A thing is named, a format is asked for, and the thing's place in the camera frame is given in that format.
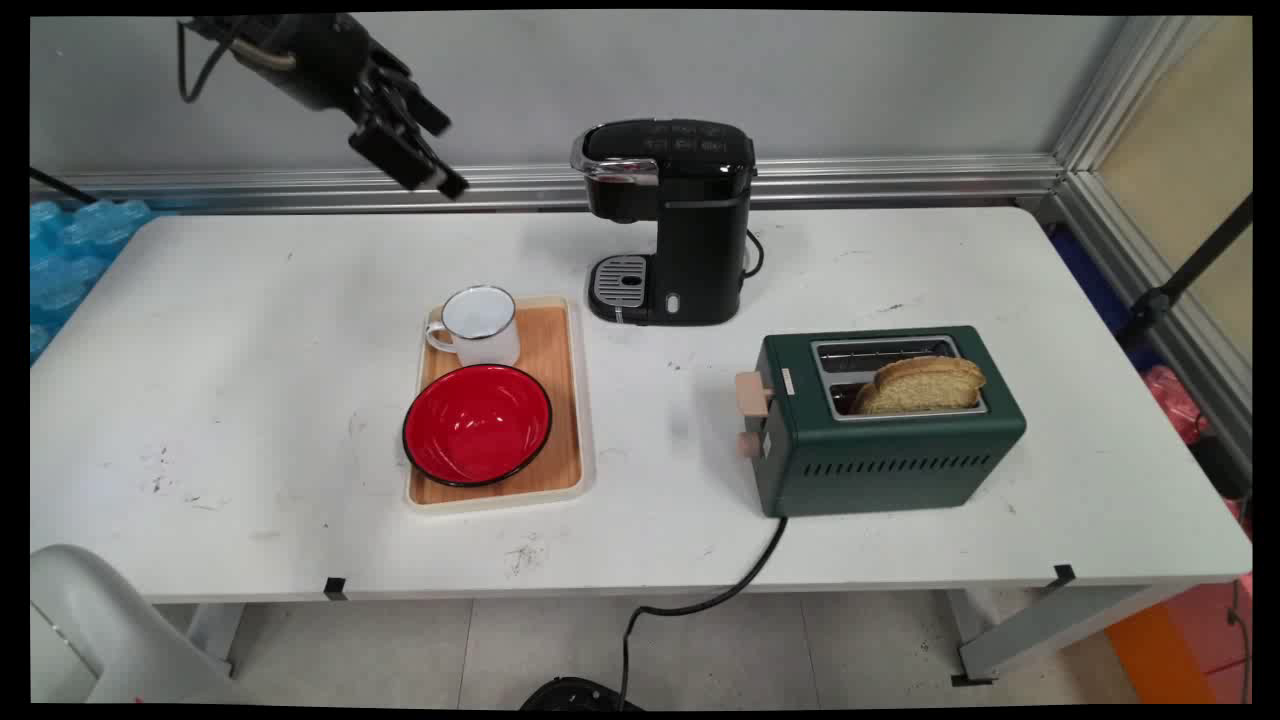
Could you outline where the black coffee machine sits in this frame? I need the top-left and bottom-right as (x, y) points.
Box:
(570, 119), (758, 328)

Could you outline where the wooden tray with cream rim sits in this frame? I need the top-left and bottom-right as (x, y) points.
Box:
(404, 294), (591, 514)

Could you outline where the dark green toaster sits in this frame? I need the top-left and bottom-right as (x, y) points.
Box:
(735, 325), (1028, 519)

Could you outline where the toasted bread slice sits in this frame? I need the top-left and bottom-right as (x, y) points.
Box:
(850, 355), (987, 417)

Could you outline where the white enamel mug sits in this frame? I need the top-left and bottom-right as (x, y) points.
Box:
(425, 285), (522, 368)

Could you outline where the pink plastic bag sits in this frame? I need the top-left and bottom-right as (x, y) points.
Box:
(1143, 364), (1211, 446)

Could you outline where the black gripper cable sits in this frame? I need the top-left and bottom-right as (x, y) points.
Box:
(177, 20), (241, 105)

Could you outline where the aluminium frame rail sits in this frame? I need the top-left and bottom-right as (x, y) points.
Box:
(60, 152), (1063, 213)

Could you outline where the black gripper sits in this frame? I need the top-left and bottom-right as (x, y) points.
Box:
(191, 14), (469, 201)

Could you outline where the black toaster power cable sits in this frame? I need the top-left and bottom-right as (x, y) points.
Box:
(616, 514), (789, 709)

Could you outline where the black round floor object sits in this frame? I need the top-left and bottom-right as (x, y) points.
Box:
(518, 676), (646, 711)

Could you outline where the black thin rod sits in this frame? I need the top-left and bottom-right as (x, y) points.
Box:
(30, 166), (99, 206)

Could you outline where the blue bubble wrap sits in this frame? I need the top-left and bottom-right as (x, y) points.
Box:
(30, 198), (153, 365)

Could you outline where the red enamel bowl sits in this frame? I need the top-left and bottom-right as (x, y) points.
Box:
(402, 364), (554, 489)

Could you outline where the black tripod leg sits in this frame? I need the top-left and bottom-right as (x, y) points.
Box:
(1116, 192), (1253, 346)

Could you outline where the grey table leg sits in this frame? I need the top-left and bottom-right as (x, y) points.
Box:
(948, 584), (1191, 687)

